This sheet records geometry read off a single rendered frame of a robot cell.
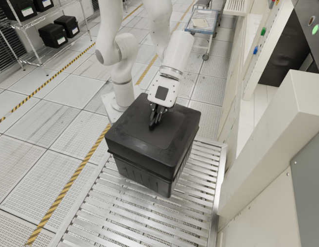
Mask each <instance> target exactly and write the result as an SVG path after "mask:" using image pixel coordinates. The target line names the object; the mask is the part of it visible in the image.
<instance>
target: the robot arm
mask: <svg viewBox="0 0 319 247"><path fill-rule="evenodd" d="M142 2H143V5H144V7H145V9H146V12H147V14H148V19H149V31H150V36H151V40H152V43H153V45H154V48H155V50H156V53H157V55H158V57H159V59H160V61H161V62H162V66H161V68H159V73H161V74H160V75H157V77H156V79H155V81H154V83H153V85H152V87H151V89H150V92H149V94H148V99H147V100H146V102H147V103H148V104H149V105H150V107H151V109H152V114H151V117H150V119H151V120H150V121H152V119H153V118H154V116H155V115H156V114H157V108H158V105H162V108H161V110H160V112H159V113H158V115H157V118H156V121H155V123H156V124H159V123H160V122H161V119H162V116H163V114H165V113H167V112H174V111H175V104H176V101H177V97H178V93H179V88H180V82H179V80H181V78H182V75H183V73H184V70H185V67H186V63H187V60H188V58H189V55H190V52H191V49H192V46H193V43H194V37H193V36H192V35H191V34H189V33H187V32H185V31H181V30H175V31H173V32H172V35H171V34H170V17H171V14H172V11H173V6H172V2H171V0H142ZM98 3H99V8H100V14H101V23H100V28H99V32H98V35H97V39H96V44H95V54H96V57H97V60H98V61H99V62H100V63H101V64H102V65H105V66H111V65H114V66H113V67H112V69H111V71H110V76H111V81H112V85H113V89H114V93H115V96H114V97H113V99H112V101H111V105H112V107H113V108H114V109H115V110H117V111H119V112H125V111H126V110H127V109H128V107H129V106H130V105H131V104H132V103H133V102H134V101H135V99H136V98H137V97H138V95H137V94H135V93H134V90H133V79H132V67H133V65H134V63H135V60H136V58H137V55H138V49H139V47H138V41H137V39H136V38H135V37H134V36H133V35H132V34H130V33H122V34H119V35H116V34H117V32H118V30H119V28H120V26H121V24H122V20H123V1H122V0H98ZM152 102H153V103H152ZM168 107H169V108H168Z"/></svg>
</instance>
